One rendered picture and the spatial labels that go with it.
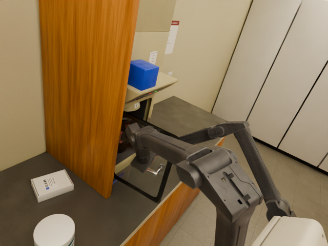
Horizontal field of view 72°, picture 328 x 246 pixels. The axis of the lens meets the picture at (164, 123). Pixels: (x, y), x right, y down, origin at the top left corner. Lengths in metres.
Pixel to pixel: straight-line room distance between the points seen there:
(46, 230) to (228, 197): 0.69
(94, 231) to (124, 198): 0.22
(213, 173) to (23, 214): 0.93
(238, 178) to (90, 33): 0.72
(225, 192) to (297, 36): 3.47
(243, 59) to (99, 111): 3.20
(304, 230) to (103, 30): 0.89
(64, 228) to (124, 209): 0.34
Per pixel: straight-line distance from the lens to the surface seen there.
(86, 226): 1.13
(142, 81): 0.92
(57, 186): 1.23
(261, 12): 3.88
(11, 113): 1.30
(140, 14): 0.97
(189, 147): 0.53
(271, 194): 1.01
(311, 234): 0.82
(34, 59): 1.25
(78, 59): 1.00
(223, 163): 0.46
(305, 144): 4.12
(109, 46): 0.86
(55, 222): 0.97
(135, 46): 0.99
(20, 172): 1.38
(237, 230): 0.50
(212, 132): 0.98
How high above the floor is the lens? 1.88
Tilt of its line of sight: 30 degrees down
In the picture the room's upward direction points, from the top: 14 degrees clockwise
